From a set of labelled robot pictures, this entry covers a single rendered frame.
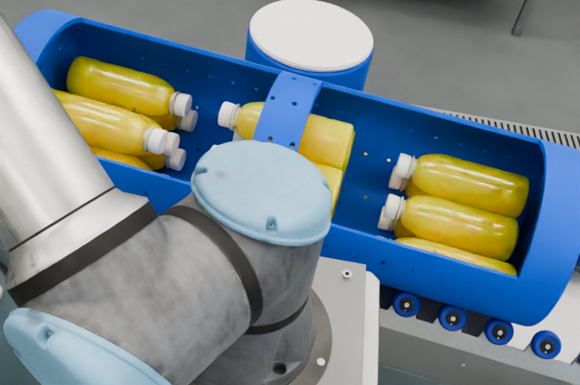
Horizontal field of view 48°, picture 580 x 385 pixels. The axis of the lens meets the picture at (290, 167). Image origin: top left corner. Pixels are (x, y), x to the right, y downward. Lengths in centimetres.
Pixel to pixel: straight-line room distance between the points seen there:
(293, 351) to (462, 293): 40
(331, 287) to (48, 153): 39
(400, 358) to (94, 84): 69
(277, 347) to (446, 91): 270
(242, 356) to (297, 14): 104
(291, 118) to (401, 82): 231
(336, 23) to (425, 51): 200
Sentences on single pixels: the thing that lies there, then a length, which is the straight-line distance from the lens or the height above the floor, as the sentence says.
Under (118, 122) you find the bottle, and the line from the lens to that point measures 102.
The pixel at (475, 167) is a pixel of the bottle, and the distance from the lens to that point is 106.
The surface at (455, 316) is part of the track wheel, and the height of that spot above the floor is 97.
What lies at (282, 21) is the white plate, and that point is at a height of 104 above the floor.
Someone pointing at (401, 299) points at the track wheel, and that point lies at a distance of 107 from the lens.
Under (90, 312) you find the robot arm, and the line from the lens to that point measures 45.
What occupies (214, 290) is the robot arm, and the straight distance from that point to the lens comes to 47.
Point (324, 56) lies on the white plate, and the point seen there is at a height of 104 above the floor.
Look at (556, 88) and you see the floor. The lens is 357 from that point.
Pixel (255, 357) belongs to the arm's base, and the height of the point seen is 127.
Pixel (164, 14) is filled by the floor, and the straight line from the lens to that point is 345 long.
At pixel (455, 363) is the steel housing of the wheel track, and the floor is 88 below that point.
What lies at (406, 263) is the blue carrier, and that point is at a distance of 94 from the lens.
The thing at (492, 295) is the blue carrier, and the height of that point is 109.
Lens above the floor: 181
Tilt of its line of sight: 44 degrees down
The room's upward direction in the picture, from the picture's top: 10 degrees clockwise
